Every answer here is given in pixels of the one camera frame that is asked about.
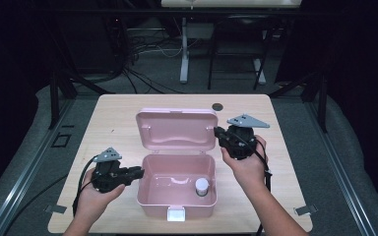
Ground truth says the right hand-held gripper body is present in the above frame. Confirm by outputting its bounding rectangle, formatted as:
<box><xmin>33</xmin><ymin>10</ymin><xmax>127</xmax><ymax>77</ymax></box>
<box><xmin>220</xmin><ymin>113</ymin><xmax>271</xmax><ymax>161</ymax></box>

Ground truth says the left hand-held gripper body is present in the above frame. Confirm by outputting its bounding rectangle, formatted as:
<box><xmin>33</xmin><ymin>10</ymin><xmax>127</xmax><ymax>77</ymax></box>
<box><xmin>91</xmin><ymin>147</ymin><xmax>129</xmax><ymax>194</ymax></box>

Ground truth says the pink storage box white handle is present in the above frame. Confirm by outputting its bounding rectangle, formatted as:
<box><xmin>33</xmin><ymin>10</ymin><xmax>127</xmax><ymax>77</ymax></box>
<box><xmin>135</xmin><ymin>107</ymin><xmax>220</xmax><ymax>222</ymax></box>

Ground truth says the small white-capped bottle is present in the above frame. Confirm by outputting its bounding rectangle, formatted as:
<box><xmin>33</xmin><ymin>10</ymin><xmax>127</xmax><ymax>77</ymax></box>
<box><xmin>194</xmin><ymin>177</ymin><xmax>211</xmax><ymax>198</ymax></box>

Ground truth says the person's right hand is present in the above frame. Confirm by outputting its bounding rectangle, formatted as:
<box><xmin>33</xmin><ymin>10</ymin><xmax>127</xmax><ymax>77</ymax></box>
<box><xmin>220</xmin><ymin>136</ymin><xmax>269</xmax><ymax>195</ymax></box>

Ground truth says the person's left hand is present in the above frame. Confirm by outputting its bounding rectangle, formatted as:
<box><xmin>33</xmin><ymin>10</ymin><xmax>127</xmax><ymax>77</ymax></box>
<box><xmin>70</xmin><ymin>168</ymin><xmax>126</xmax><ymax>227</ymax></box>

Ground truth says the grey metal table clip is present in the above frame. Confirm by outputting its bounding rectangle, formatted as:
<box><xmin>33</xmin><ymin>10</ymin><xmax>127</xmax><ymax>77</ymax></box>
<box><xmin>293</xmin><ymin>205</ymin><xmax>319</xmax><ymax>216</ymax></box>
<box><xmin>43</xmin><ymin>204</ymin><xmax>68</xmax><ymax>214</ymax></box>

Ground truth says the white desk leg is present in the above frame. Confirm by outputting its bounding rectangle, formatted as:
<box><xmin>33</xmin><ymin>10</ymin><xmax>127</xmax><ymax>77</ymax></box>
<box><xmin>253</xmin><ymin>58</ymin><xmax>267</xmax><ymax>86</ymax></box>
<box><xmin>179</xmin><ymin>17</ymin><xmax>191</xmax><ymax>85</ymax></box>

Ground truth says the black chair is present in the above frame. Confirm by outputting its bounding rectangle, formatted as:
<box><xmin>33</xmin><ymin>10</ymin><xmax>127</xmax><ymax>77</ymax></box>
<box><xmin>207</xmin><ymin>13</ymin><xmax>278</xmax><ymax>91</ymax></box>

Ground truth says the black metal stand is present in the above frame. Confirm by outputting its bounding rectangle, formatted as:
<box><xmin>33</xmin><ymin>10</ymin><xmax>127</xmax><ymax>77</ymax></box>
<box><xmin>47</xmin><ymin>70</ymin><xmax>116</xmax><ymax>131</ymax></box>
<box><xmin>269</xmin><ymin>70</ymin><xmax>329</xmax><ymax>134</ymax></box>

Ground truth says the grey box under desk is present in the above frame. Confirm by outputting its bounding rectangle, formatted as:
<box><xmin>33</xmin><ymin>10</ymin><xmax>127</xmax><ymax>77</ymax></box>
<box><xmin>186</xmin><ymin>22</ymin><xmax>215</xmax><ymax>41</ymax></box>

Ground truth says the white desk top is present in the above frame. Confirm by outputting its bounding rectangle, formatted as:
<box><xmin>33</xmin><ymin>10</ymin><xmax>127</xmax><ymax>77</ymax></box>
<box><xmin>160</xmin><ymin>0</ymin><xmax>304</xmax><ymax>9</ymax></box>

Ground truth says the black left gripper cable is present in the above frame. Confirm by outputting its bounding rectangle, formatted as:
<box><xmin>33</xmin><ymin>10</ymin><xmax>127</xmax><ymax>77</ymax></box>
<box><xmin>72</xmin><ymin>155</ymin><xmax>98</xmax><ymax>217</ymax></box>

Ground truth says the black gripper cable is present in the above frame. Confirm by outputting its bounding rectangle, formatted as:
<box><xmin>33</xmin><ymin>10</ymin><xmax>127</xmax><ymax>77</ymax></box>
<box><xmin>230</xmin><ymin>131</ymin><xmax>274</xmax><ymax>236</ymax></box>
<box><xmin>72</xmin><ymin>155</ymin><xmax>98</xmax><ymax>217</ymax></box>

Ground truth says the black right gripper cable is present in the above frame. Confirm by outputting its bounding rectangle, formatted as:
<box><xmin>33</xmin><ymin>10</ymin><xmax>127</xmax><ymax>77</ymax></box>
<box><xmin>230</xmin><ymin>131</ymin><xmax>274</xmax><ymax>236</ymax></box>

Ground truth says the black floor cable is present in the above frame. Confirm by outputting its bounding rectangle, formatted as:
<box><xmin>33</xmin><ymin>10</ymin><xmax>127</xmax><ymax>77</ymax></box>
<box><xmin>2</xmin><ymin>174</ymin><xmax>69</xmax><ymax>236</ymax></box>

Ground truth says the aluminium floor rail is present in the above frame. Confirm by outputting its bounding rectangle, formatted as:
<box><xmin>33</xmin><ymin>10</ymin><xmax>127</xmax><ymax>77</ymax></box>
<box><xmin>304</xmin><ymin>97</ymin><xmax>378</xmax><ymax>236</ymax></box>
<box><xmin>0</xmin><ymin>97</ymin><xmax>77</xmax><ymax>236</ymax></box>

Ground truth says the tangle of floor cables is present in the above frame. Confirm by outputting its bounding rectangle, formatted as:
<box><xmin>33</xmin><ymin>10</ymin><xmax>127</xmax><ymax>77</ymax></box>
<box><xmin>121</xmin><ymin>28</ymin><xmax>186</xmax><ymax>96</ymax></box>

